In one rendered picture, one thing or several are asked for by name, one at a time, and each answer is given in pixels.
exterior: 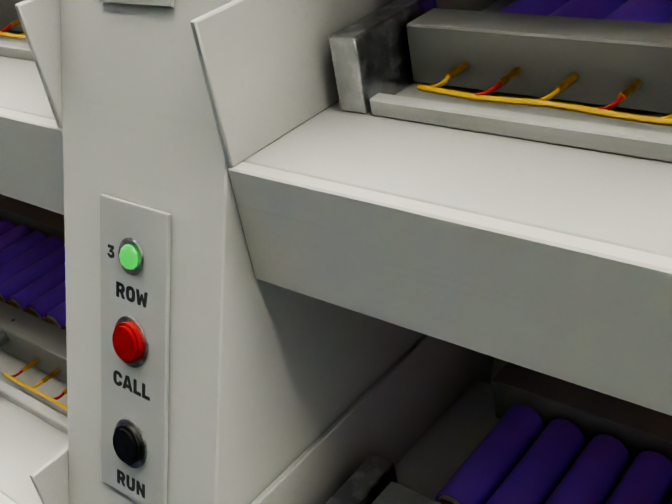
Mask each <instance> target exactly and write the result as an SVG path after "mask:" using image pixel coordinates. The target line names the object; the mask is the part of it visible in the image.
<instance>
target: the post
mask: <svg viewBox="0 0 672 504"><path fill-rule="evenodd" d="M232 1H234V0H174V7H160V6H148V5H135V4H123V3H111V2H99V0H60V5H61V61H62V117H63V173H64V230H65V286H66V342H67V399H68V455H69V504H140V503H138V502H137V501H135V500H133V499H132V498H130V497H129V496H127V495H125V494H124V493H122V492H120V491H119V490H117V489H115V488H114V487H112V486H110V485H109V484H107V483H106V482H104V481H102V429H101V287H100V195H101V194H104V195H108V196H111V197H114V198H118V199H121V200H125V201H128V202H132V203H135V204H138V205H142V206H145V207H149V208H152V209H155V210H159V211H162V212H166V213H169V214H171V259H170V329H169V398H168V468H167V504H251V503H252V502H253V501H254V500H255V499H256V498H257V497H258V496H259V495H260V494H261V493H262V492H263V491H264V490H265V489H266V488H267V487H268V486H269V485H270V484H271V483H272V482H273V481H274V480H276V479H277V478H278V477H279V476H280V475H281V474H282V473H283V472H284V471H285V470H286V469H287V468H288V467H289V466H290V465H291V464H292V463H293V462H294V461H295V460H296V459H297V458H298V457H299V456H300V455H301V454H302V453H303V452H304V451H305V450H306V449H307V448H308V447H309V446H310V445H312V444H313V443H314V442H315V441H316V440H317V439H318V438H319V437H320V436H321V435H322V434H323V433H324V432H325V431H326V430H327V429H328V428H329V427H330V426H331V425H332V424H333V423H334V422H335V421H336V420H337V419H338V418H339V417H340V416H341V415H342V414H343V413H344V412H345V411H346V410H348V409H349V408H350V407H351V406H352V405H353V404H354V403H355V402H356V401H357V400H358V399H359V398H360V397H361V396H362V395H363V394H364V393H365V392H366V391H367V390H368V389H369V388H370V387H371V386H372V385H373V384H374V383H375V382H376V381H377V380H378V379H379V378H380V377H381V376H382V375H384V374H385V373H386V372H387V371H388V370H389V369H390V368H391V367H392V366H393V365H394V364H395V363H396V362H397V361H398V360H399V359H400V358H401V357H402V356H403V355H404V354H405V353H406V352H407V351H408V350H409V349H410V348H411V347H412V346H413V345H414V344H415V343H416V342H417V341H418V340H420V339H421V338H422V337H423V336H424V335H425V334H422V333H419V332H416V331H413V330H410V329H407V328H404V327H401V326H398V325H395V324H392V323H389V322H386V321H383V320H380V319H377V318H374V317H371V316H368V315H365V314H362V313H359V312H356V311H353V310H350V309H347V308H344V307H341V306H338V305H335V304H332V303H329V302H326V301H323V300H319V299H316V298H313V297H310V296H307V295H304V294H301V293H298V292H295V291H292V290H289V289H286V288H283V287H280V286H277V285H274V284H271V283H268V282H265V281H262V280H259V279H256V277H255V273H254V269H253V266H252V262H251V258H250V254H249V250H248V246H247V242H246V238H245V234H244V230H243V227H242V223H241V219H240V215H239V211H238V207H237V203H236V199H235V195H234V191H233V188H232V184H231V180H230V176H229V172H228V168H229V167H227V165H226V161H225V157H224V153H223V149H222V145H221V142H220V138H219V134H218V130H217V126H216V122H215V118H214V114H213V110H212V107H211V103H210V99H209V95H208V91H207V87H206V83H205V79H204V75H203V71H202V68H201V64H200V60H199V56H198V52H197V48H196V44H195V40H194V36H193V33H192V29H191V25H190V22H191V20H193V19H195V18H197V17H200V16H202V15H204V14H206V13H208V12H210V11H212V10H215V9H217V8H219V7H221V6H223V5H225V4H227V3H229V2H232Z"/></svg>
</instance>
